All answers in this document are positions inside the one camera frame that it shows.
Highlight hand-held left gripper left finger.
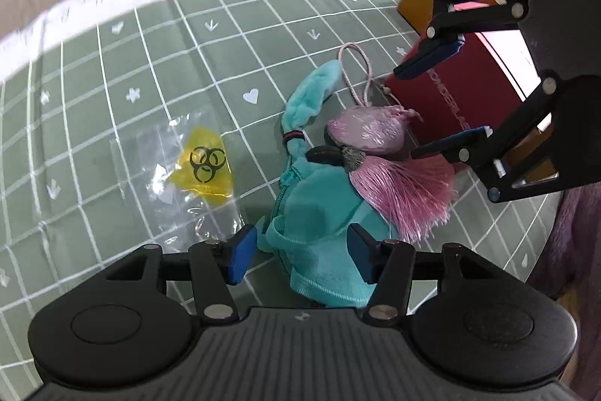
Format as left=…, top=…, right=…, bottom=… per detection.
left=107, top=223, right=258, bottom=323

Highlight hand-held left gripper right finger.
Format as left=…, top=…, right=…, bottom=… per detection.
left=347, top=223, right=491, bottom=323

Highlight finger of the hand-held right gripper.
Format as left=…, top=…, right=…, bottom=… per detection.
left=393, top=0, right=556, bottom=81
left=411, top=71, right=601, bottom=204

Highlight teal plush doll outfit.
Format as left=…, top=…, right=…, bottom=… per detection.
left=256, top=59, right=401, bottom=309

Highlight pink tassel sachet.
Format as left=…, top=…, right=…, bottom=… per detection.
left=307, top=42, right=459, bottom=245

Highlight red box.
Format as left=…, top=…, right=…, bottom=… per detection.
left=384, top=30, right=542, bottom=149

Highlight clear bag with yellow patch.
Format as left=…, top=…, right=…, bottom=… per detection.
left=109, top=107, right=246, bottom=243

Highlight green checked tablecloth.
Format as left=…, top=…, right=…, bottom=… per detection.
left=0, top=0, right=566, bottom=338

